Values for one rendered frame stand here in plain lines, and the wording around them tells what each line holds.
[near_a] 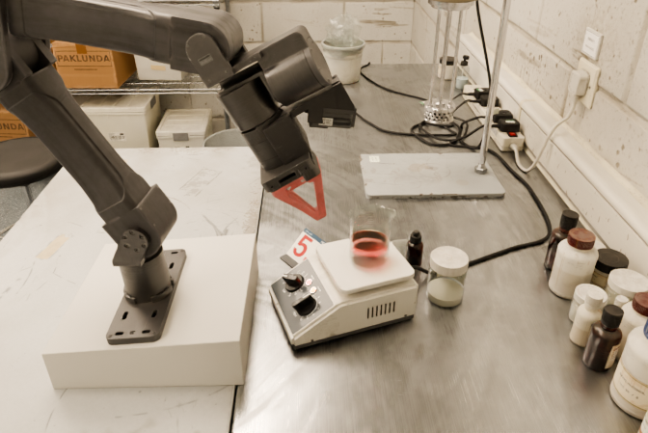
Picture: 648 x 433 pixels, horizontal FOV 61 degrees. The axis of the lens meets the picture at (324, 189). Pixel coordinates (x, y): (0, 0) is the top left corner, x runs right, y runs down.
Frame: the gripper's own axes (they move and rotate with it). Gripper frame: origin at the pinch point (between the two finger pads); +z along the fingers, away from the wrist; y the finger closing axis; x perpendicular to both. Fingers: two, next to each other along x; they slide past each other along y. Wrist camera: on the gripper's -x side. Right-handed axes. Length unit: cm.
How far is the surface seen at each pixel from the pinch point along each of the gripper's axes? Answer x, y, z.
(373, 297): 0.1, 1.8, 17.1
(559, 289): -25.7, 6.5, 36.1
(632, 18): -62, 32, 12
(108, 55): 79, 221, -22
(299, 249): 9.6, 22.0, 15.3
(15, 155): 99, 130, -13
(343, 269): 2.2, 5.6, 13.0
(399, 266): -5.2, 5.4, 17.0
